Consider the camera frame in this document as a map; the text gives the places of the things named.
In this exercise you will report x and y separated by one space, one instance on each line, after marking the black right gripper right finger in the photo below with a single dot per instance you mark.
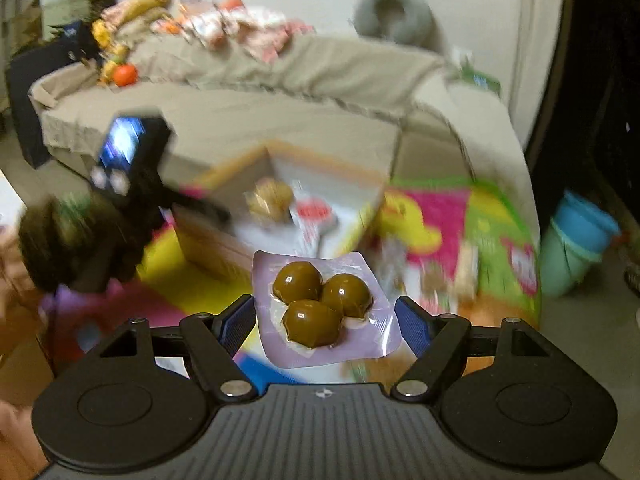
440 344

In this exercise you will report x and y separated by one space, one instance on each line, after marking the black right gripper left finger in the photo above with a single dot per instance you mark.
212 341

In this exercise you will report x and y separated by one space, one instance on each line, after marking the chocolate balls blister pack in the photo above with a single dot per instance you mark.
315 312

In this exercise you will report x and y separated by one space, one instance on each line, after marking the pink cardboard box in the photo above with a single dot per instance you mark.
355 193

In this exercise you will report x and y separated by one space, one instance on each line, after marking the phone with lit screen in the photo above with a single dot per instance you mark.
130 156

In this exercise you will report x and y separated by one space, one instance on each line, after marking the colourful cartoon play mat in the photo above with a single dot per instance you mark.
460 250

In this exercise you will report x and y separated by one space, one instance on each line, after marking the round bread in wrapper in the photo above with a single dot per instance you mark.
270 200

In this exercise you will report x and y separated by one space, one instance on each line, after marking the red lid jelly cup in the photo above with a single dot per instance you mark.
314 217

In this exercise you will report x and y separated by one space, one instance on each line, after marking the orange toy ball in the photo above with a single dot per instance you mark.
124 75

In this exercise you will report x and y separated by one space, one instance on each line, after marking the blue plastic bin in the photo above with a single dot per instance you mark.
578 235

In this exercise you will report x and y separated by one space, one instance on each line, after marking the olive sofa cover blanket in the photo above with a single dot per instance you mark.
300 75

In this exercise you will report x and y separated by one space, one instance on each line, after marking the pink baby clothes pile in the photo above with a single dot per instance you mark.
262 33

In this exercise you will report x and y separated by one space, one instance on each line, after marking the green digital clock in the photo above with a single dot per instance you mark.
481 80

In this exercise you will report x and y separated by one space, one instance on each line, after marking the grey neck pillow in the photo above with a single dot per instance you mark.
404 22

